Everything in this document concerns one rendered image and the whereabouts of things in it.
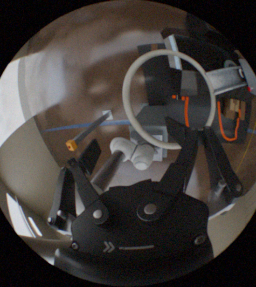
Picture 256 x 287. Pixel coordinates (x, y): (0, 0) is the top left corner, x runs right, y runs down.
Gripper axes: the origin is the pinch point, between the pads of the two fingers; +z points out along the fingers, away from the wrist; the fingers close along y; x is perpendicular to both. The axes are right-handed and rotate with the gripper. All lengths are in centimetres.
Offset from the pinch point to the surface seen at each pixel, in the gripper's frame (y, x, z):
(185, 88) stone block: 54, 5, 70
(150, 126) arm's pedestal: 13, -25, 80
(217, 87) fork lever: 51, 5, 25
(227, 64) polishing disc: 86, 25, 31
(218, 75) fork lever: 54, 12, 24
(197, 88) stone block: 65, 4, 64
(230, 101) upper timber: 156, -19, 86
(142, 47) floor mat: 49, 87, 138
